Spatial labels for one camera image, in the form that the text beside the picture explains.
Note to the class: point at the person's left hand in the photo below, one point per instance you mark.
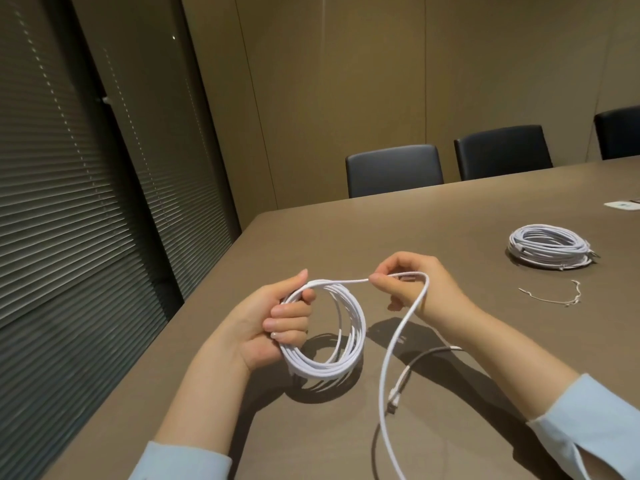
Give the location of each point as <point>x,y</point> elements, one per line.
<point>260,324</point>

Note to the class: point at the person's right hand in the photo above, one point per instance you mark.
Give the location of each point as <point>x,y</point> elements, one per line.
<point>440,294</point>

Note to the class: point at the bunch of white twist ties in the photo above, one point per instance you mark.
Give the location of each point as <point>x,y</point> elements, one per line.
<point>570,301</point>

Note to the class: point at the person's right forearm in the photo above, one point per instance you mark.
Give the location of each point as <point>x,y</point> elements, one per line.
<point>525,369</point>

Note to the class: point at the person's left forearm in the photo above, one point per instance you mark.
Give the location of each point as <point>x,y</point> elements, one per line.
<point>200,409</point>

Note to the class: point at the brown table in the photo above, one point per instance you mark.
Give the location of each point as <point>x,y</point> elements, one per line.
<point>450,219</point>

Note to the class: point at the dark meeting chair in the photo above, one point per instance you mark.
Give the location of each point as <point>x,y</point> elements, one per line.
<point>395,172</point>
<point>502,153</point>
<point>619,133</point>

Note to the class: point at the white table socket panel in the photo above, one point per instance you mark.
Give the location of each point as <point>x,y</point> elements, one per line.
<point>620,204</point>

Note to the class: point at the glass partition with grey blinds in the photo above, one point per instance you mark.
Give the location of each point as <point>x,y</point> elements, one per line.
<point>75,194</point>

